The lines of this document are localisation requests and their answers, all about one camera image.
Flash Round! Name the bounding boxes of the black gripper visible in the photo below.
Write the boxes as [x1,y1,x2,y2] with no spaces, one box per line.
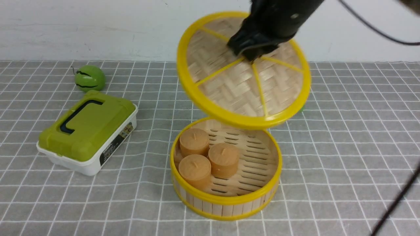
[227,0,323,62]

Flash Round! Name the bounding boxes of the woven bamboo lid yellow rim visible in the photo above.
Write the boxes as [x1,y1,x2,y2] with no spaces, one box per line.
[177,11,311,129]

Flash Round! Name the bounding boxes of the bamboo steamer basket yellow rims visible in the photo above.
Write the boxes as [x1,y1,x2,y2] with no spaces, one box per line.
[170,118,282,221]

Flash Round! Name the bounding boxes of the tan cylinder bun back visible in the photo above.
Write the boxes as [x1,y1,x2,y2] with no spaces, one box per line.
[179,128,210,157]

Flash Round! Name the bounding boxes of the tan cylinder bun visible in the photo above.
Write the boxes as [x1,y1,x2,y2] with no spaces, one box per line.
[179,128,210,157]
[208,143,240,179]
[178,154,211,190]

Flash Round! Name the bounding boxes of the tan cylinder bun right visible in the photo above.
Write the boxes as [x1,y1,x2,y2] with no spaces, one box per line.
[208,143,240,179]

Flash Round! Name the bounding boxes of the grey grid tablecloth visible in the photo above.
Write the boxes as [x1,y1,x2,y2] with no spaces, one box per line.
[0,60,420,236]

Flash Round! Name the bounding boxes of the tan cylinder bun front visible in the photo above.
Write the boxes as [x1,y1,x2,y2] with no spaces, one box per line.
[178,154,211,190]

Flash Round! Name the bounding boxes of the green round toy fruit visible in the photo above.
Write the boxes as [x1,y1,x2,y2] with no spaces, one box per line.
[72,65,106,92]

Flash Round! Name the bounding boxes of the green lidded white box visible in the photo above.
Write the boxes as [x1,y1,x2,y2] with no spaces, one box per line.
[36,90,138,176]

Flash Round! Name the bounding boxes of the black cable upper right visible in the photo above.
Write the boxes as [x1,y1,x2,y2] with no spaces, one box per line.
[340,0,420,46]

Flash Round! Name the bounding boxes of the black cable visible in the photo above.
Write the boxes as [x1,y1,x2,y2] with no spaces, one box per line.
[340,0,420,46]
[370,166,420,236]

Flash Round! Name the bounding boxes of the black cable lower right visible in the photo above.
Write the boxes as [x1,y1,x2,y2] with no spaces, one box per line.
[370,166,420,236]

